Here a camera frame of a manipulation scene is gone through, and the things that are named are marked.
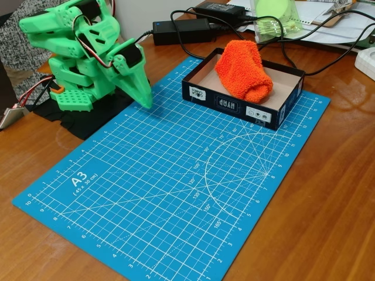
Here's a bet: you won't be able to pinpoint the brown clipboard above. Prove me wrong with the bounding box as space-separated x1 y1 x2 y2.
311 0 357 29

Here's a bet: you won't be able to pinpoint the green transparent plastic bag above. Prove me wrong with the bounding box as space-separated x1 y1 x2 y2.
251 0 304 44

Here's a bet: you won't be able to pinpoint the red black wire bundle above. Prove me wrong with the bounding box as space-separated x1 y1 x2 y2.
16 74 56 108

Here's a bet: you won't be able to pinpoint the large black power adapter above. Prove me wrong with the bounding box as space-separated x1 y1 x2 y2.
152 18 214 46

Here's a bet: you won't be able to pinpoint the long black power cable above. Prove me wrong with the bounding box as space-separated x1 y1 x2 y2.
208 23 375 76

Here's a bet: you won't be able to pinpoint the short black power cable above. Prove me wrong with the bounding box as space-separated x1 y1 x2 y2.
128 30 155 47

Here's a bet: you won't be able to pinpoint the orange fuzzy sock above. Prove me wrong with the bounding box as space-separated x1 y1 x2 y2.
214 40 274 104

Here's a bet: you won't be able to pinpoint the green circuit board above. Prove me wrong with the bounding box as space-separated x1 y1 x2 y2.
357 28 375 50

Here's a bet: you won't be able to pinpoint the silver circuit board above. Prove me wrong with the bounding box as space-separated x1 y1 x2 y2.
0 107 30 131

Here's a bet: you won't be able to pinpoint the white paper sheets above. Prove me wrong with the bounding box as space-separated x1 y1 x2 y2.
227 0 375 45

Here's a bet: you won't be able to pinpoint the thin black cable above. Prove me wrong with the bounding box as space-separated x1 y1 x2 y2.
251 10 375 58

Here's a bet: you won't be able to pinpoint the slim black power adapter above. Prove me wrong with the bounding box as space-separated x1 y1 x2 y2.
193 1 246 19

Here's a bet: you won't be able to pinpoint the looped black cable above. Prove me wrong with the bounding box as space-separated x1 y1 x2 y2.
170 8 206 61

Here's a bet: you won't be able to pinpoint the blue A3 cutting mat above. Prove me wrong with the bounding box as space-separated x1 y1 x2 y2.
11 55 332 281

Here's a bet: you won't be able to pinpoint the grey speckled fabric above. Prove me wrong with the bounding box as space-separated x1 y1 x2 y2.
0 0 61 71

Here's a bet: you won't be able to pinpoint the dark blue cardboard box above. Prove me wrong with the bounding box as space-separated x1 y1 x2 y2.
181 47 306 132

